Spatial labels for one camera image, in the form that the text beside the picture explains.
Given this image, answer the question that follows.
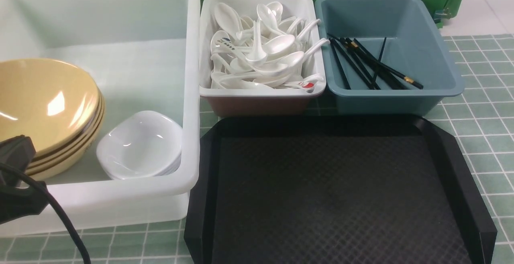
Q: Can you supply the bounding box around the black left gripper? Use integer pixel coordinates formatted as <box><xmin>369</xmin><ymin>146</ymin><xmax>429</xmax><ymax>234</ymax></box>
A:
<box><xmin>0</xmin><ymin>135</ymin><xmax>48</xmax><ymax>224</ymax></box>

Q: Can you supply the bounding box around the yellow noodle bowl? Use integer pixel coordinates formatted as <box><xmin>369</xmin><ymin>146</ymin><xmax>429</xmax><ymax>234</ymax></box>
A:
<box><xmin>0</xmin><ymin>59</ymin><xmax>100</xmax><ymax>156</ymax></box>

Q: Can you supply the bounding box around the white square dish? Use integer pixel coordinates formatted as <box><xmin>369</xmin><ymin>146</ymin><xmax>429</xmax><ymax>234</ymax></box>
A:
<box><xmin>105</xmin><ymin>157</ymin><xmax>182</xmax><ymax>180</ymax></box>
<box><xmin>96</xmin><ymin>110</ymin><xmax>182</xmax><ymax>177</ymax></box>

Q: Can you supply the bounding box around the black gold-banded chopstick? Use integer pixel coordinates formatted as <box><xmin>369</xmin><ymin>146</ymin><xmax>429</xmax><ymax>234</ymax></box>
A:
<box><xmin>371</xmin><ymin>37</ymin><xmax>387</xmax><ymax>85</ymax></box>
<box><xmin>328</xmin><ymin>34</ymin><xmax>424</xmax><ymax>90</ymax></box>

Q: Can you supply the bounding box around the white ceramic soup spoon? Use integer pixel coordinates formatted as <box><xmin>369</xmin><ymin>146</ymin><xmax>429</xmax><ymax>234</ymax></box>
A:
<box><xmin>245</xmin><ymin>20</ymin><xmax>295</xmax><ymax>65</ymax></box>

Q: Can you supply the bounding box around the bottom stacked yellow bowl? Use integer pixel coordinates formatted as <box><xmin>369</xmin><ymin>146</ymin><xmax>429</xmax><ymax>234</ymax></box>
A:
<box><xmin>30</xmin><ymin>116</ymin><xmax>104</xmax><ymax>181</ymax></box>

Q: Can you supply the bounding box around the stacked yellow bowl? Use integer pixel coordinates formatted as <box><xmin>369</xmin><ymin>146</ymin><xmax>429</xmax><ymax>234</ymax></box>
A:
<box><xmin>30</xmin><ymin>116</ymin><xmax>104</xmax><ymax>181</ymax></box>
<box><xmin>26</xmin><ymin>98</ymin><xmax>105</xmax><ymax>179</ymax></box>
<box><xmin>28</xmin><ymin>93</ymin><xmax>104</xmax><ymax>169</ymax></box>

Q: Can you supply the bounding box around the top stacked yellow bowl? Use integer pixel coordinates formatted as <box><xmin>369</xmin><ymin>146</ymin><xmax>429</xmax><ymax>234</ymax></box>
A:
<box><xmin>28</xmin><ymin>93</ymin><xmax>104</xmax><ymax>169</ymax></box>

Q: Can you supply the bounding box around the middle stacked yellow bowl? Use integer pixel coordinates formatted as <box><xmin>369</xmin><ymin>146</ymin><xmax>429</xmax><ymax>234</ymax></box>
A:
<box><xmin>26</xmin><ymin>98</ymin><xmax>105</xmax><ymax>179</ymax></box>

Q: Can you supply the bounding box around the white square dish in tub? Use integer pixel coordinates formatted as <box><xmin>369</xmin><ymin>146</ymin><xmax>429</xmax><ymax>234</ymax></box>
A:
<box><xmin>105</xmin><ymin>157</ymin><xmax>182</xmax><ymax>180</ymax></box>

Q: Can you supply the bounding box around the white spoon with blue print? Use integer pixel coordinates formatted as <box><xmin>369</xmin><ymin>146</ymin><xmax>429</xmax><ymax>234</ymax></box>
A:
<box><xmin>210</xmin><ymin>30</ymin><xmax>254</xmax><ymax>71</ymax></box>

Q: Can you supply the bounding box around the white soup spoon top left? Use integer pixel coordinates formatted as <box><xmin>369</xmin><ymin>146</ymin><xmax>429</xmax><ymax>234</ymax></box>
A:
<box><xmin>214</xmin><ymin>2</ymin><xmax>243</xmax><ymax>41</ymax></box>

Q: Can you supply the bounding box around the white spoon bin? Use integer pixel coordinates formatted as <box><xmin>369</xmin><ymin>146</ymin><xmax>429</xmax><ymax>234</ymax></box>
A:
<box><xmin>199</xmin><ymin>0</ymin><xmax>326</xmax><ymax>118</ymax></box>

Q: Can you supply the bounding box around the white soup spoon centre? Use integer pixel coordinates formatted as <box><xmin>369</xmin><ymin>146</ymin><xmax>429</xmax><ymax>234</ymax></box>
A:
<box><xmin>237</xmin><ymin>39</ymin><xmax>330</xmax><ymax>74</ymax></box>

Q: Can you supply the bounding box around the white spoon with red mark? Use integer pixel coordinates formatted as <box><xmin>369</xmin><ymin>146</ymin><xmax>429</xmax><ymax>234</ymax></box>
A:
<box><xmin>277</xmin><ymin>74</ymin><xmax>325</xmax><ymax>93</ymax></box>

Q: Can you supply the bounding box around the black chopstick in bin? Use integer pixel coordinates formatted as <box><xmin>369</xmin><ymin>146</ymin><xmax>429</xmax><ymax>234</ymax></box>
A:
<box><xmin>345</xmin><ymin>37</ymin><xmax>406</xmax><ymax>90</ymax></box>
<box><xmin>329</xmin><ymin>38</ymin><xmax>351</xmax><ymax>90</ymax></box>
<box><xmin>339</xmin><ymin>37</ymin><xmax>381</xmax><ymax>90</ymax></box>

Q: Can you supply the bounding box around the black plastic serving tray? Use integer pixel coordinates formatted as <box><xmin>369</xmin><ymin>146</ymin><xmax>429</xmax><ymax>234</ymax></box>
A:
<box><xmin>184</xmin><ymin>115</ymin><xmax>498</xmax><ymax>264</ymax></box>

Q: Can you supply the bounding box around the blue-grey plastic bin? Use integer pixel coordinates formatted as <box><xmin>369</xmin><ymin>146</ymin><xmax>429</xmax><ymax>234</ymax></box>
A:
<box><xmin>314</xmin><ymin>0</ymin><xmax>464</xmax><ymax>116</ymax></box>

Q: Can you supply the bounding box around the metal clamp on backdrop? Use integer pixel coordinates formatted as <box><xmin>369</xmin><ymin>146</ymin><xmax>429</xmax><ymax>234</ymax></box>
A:
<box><xmin>432</xmin><ymin>8</ymin><xmax>453</xmax><ymax>21</ymax></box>

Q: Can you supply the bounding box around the green checkered tablecloth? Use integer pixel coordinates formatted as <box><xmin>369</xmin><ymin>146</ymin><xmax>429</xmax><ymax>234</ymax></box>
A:
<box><xmin>0</xmin><ymin>35</ymin><xmax>514</xmax><ymax>264</ymax></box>

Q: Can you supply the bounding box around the black cable left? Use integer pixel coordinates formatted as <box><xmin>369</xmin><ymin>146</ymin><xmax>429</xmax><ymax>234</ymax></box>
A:
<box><xmin>0</xmin><ymin>162</ymin><xmax>91</xmax><ymax>264</ymax></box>

